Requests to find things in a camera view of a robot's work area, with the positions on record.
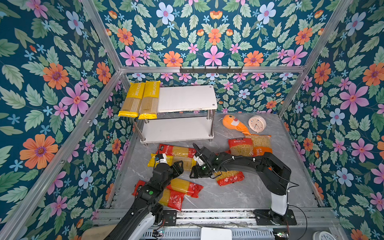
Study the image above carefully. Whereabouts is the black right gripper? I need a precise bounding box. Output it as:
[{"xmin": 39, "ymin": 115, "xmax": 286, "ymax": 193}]
[{"xmin": 187, "ymin": 162, "xmax": 213, "ymax": 179}]

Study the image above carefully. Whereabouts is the yellow spaghetti pack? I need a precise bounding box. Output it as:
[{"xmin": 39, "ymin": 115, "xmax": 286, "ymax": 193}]
[
  {"xmin": 118, "ymin": 83, "xmax": 146, "ymax": 118},
  {"xmin": 148, "ymin": 154, "xmax": 196, "ymax": 172},
  {"xmin": 138, "ymin": 81, "xmax": 161, "ymax": 120}
]

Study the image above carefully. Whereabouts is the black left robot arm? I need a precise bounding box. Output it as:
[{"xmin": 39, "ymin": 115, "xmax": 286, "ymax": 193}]
[{"xmin": 106, "ymin": 161, "xmax": 184, "ymax": 240}]

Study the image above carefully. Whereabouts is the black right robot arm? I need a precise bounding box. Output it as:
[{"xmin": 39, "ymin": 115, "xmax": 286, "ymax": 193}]
[{"xmin": 190, "ymin": 144, "xmax": 292, "ymax": 217}]

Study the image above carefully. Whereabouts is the white two-tier shelf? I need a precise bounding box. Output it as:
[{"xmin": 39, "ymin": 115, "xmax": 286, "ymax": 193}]
[{"xmin": 137, "ymin": 86, "xmax": 218, "ymax": 144}]

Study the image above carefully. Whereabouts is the red spaghetti pack rear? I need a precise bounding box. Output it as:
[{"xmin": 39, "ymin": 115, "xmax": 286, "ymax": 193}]
[{"xmin": 156, "ymin": 144, "xmax": 197, "ymax": 158}]

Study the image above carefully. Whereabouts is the red spaghetti pack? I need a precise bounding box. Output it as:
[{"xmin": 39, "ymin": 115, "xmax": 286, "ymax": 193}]
[
  {"xmin": 167, "ymin": 178, "xmax": 204, "ymax": 198},
  {"xmin": 156, "ymin": 144, "xmax": 197, "ymax": 158},
  {"xmin": 132, "ymin": 180, "xmax": 185, "ymax": 211}
]

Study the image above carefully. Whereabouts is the red spaghetti pack middle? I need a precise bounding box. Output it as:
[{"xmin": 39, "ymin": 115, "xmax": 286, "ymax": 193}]
[{"xmin": 167, "ymin": 178, "xmax": 204, "ymax": 198}]

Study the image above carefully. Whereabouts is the red macaroni bag large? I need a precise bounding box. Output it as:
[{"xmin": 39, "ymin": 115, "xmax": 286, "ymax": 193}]
[{"xmin": 214, "ymin": 171, "xmax": 245, "ymax": 187}]

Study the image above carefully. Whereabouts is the red spaghetti pack front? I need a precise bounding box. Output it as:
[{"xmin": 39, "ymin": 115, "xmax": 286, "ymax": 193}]
[{"xmin": 132, "ymin": 180, "xmax": 185, "ymax": 211}]

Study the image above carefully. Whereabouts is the red macaroni bag small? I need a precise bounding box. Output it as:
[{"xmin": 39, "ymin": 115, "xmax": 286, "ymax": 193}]
[{"xmin": 228, "ymin": 138, "xmax": 254, "ymax": 157}]

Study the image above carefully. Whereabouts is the orange fish plush toy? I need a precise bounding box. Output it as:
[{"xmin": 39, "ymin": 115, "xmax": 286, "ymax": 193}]
[{"xmin": 222, "ymin": 115, "xmax": 251, "ymax": 136}]

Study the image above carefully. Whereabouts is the orange macaroni bag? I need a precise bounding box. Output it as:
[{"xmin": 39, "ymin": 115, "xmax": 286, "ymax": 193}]
[{"xmin": 246, "ymin": 135, "xmax": 273, "ymax": 156}]

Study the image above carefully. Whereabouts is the white box at bottom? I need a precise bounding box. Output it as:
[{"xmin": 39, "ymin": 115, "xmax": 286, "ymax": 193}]
[{"xmin": 201, "ymin": 227, "xmax": 233, "ymax": 240}]

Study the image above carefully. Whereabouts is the pink round alarm clock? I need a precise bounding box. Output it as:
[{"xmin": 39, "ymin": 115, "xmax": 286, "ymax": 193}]
[{"xmin": 248, "ymin": 115, "xmax": 267, "ymax": 133}]

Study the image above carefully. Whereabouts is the beige cushion bottom left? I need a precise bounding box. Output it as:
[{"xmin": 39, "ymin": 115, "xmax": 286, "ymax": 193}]
[{"xmin": 82, "ymin": 225, "xmax": 117, "ymax": 240}]

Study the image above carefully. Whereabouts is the white round device bottom right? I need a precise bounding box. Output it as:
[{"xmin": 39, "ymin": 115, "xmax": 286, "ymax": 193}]
[{"xmin": 313, "ymin": 231, "xmax": 336, "ymax": 240}]

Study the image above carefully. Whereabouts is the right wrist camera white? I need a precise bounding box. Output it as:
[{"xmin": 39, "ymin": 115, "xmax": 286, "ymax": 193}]
[{"xmin": 194, "ymin": 155, "xmax": 206, "ymax": 166}]

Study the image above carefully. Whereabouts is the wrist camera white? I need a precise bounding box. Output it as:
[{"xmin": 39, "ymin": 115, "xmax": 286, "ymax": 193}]
[
  {"xmin": 155, "ymin": 154, "xmax": 168, "ymax": 166},
  {"xmin": 194, "ymin": 155, "xmax": 206, "ymax": 166}
]

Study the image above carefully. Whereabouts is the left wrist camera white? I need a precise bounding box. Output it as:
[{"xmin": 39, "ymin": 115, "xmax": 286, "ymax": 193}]
[{"xmin": 155, "ymin": 154, "xmax": 168, "ymax": 166}]

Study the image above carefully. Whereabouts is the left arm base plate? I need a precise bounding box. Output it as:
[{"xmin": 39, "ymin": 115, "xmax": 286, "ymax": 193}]
[{"xmin": 163, "ymin": 210, "xmax": 178, "ymax": 227}]

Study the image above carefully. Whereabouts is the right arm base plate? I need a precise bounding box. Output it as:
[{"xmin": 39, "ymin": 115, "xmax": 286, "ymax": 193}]
[{"xmin": 253, "ymin": 209, "xmax": 297, "ymax": 226}]

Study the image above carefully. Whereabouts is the black hook rail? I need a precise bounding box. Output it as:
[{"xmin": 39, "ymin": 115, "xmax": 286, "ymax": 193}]
[{"xmin": 179, "ymin": 66, "xmax": 243, "ymax": 75}]

